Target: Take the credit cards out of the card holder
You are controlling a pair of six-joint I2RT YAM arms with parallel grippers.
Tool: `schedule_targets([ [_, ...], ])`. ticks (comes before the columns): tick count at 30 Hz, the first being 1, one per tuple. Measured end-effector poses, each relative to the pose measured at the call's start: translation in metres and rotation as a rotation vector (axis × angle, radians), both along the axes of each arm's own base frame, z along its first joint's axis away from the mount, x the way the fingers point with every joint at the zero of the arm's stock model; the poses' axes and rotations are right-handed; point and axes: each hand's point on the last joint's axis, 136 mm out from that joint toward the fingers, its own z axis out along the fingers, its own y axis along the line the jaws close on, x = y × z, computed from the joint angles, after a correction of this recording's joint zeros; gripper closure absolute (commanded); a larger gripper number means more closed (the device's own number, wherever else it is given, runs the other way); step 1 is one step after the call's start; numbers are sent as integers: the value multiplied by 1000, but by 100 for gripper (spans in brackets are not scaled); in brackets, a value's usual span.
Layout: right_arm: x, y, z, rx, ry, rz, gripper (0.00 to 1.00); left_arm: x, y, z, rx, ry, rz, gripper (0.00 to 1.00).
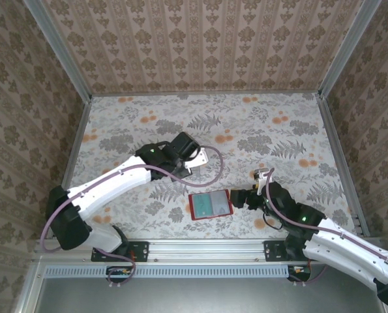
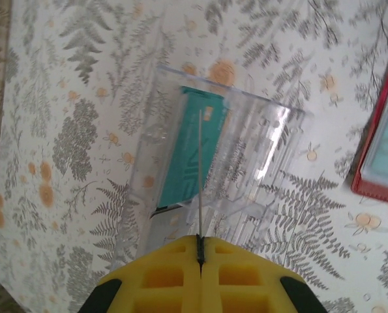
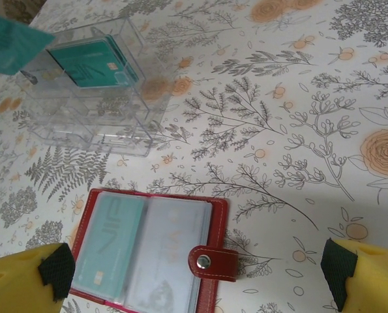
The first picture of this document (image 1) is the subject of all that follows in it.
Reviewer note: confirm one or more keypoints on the grey metal sheet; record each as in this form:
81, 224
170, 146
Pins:
197, 296

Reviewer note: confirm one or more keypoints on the teal VIP card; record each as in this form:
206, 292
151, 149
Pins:
201, 207

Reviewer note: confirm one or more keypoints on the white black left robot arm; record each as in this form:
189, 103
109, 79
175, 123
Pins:
115, 186

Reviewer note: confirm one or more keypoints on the grey plastic card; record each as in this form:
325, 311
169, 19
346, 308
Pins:
221, 203

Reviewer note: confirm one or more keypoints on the thin aluminium rail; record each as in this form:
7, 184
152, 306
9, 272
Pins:
206, 94

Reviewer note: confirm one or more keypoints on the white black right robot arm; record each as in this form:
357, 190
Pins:
343, 257

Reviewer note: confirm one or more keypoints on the wide aluminium base rail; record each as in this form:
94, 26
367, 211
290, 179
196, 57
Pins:
206, 249

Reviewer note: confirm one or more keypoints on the aluminium side rail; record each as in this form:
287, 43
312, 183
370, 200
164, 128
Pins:
78, 140
336, 140

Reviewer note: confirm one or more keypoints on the floral white tablecloth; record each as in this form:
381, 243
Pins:
262, 130

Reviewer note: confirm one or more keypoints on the red-framed tablet device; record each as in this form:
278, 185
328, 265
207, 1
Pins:
211, 205

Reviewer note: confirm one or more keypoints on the aluminium frame post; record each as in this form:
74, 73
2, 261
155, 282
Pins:
62, 52
347, 49

